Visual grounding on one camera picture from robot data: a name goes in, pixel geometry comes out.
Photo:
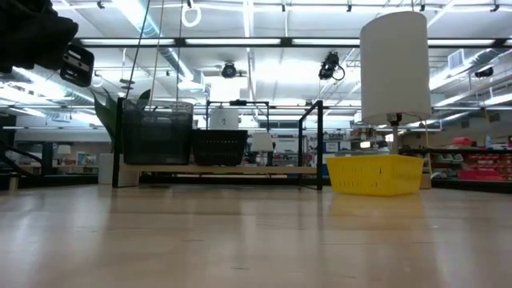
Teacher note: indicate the translucent grey plastic basket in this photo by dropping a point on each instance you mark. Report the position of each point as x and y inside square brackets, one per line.
[157, 138]

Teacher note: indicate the black slatted plastic basket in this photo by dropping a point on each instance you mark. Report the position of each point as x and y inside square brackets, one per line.
[219, 147]

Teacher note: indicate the green leafy plant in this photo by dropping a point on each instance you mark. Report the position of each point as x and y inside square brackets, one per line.
[106, 116]

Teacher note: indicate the white planter pot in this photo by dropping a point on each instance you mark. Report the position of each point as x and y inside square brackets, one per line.
[107, 169]

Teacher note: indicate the round black ceiling fixture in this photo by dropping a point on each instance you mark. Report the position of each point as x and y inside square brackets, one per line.
[229, 70]

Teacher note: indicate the white bucket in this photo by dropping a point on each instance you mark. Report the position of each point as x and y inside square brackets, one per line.
[224, 119]

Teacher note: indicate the white shade table lamp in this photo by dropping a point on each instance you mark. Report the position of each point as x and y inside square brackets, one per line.
[395, 64]

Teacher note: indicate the yellow perforated plastic basket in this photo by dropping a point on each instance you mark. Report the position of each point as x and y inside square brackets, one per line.
[375, 174]

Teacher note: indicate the red bins on shelving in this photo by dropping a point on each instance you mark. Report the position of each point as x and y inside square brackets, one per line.
[486, 166]

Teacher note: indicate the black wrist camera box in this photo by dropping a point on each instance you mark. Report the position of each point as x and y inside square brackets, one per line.
[77, 65]

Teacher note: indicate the black frame wooden shelf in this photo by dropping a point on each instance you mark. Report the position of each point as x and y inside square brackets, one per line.
[220, 169]

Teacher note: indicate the black rig frame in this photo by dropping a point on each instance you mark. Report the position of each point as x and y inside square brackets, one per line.
[284, 41]

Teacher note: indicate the black overhead camera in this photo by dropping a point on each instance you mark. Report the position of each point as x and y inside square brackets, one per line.
[329, 65]

